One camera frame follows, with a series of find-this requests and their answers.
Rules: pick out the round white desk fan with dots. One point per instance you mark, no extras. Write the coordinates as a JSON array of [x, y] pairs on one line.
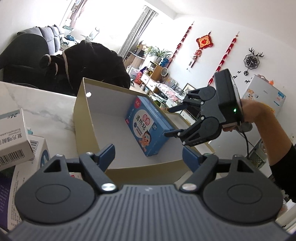
[[164, 73]]

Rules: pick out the person's right forearm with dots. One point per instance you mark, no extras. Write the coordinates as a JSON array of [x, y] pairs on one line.
[[272, 139]]

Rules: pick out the white office chair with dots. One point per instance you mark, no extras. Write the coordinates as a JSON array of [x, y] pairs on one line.
[[91, 33]]

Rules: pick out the grey curtain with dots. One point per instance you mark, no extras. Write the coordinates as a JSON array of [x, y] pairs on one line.
[[136, 32]]

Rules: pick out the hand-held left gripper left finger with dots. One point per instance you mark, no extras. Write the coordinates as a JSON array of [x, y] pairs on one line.
[[107, 157]]

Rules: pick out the white refrigerator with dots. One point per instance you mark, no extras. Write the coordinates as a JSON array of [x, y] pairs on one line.
[[263, 95]]

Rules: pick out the person's right hand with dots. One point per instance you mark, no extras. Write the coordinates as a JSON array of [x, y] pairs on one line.
[[248, 111]]

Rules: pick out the framed cartoon picture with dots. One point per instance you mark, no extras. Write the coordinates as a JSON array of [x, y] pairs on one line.
[[188, 89]]

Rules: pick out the blue figurine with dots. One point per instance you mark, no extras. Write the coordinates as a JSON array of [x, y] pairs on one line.
[[165, 63]]

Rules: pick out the white low drawer cabinet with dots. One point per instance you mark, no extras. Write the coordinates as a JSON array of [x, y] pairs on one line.
[[148, 80]]

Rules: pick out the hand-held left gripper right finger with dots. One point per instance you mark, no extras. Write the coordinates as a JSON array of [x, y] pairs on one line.
[[190, 158]]

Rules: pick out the grey sofa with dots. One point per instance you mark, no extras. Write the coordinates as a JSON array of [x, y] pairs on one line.
[[48, 37]]

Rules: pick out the white marble desktop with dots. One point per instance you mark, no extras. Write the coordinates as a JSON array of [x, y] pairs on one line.
[[46, 109]]

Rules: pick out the pink patterned cloth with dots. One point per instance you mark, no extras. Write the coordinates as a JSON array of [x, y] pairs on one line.
[[170, 90]]

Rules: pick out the white storage basket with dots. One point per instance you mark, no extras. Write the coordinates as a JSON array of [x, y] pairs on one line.
[[133, 73]]

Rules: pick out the red knot wall ornament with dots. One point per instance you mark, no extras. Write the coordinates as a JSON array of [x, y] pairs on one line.
[[204, 41]]

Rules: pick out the red bag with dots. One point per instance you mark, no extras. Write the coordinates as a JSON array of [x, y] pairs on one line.
[[139, 77]]

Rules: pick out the tan cardboard box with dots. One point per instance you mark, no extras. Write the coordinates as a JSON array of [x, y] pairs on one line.
[[111, 129]]

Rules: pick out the dark purple box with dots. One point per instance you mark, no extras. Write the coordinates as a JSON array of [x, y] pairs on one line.
[[9, 192]]

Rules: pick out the black antler wall clock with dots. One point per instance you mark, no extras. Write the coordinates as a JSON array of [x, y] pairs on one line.
[[252, 61]]

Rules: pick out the white grey medicine box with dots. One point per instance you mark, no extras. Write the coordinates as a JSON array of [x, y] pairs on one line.
[[13, 136]]

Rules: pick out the white red-dot medicine box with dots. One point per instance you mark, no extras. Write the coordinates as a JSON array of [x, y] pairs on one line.
[[76, 176]]

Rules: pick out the wooden open cabinet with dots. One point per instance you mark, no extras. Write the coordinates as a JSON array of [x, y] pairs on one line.
[[156, 70]]

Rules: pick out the blue tooth medicine box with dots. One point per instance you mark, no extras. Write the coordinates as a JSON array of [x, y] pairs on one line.
[[42, 155]]

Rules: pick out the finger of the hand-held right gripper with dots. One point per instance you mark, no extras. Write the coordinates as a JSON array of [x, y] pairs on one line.
[[172, 133], [178, 107]]

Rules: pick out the potted green plant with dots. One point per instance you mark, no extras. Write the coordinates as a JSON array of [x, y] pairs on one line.
[[159, 53]]

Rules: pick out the blue cartoon child medicine box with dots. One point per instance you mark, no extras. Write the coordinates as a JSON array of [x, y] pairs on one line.
[[148, 125]]

